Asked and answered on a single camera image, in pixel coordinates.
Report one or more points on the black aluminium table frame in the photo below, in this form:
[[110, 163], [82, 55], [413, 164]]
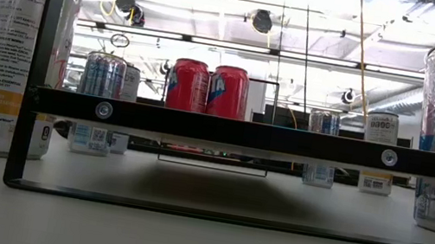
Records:
[[143, 146]]

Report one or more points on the white Celsius can black lid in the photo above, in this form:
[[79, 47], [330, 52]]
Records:
[[131, 86], [3, 62], [382, 127]]

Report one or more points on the black computer case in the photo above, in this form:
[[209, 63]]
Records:
[[284, 117]]

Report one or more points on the red orange Fanta can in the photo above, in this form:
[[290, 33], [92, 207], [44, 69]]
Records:
[[188, 86], [228, 93]]

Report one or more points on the wooden tray board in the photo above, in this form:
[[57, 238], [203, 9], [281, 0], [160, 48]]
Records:
[[242, 134]]

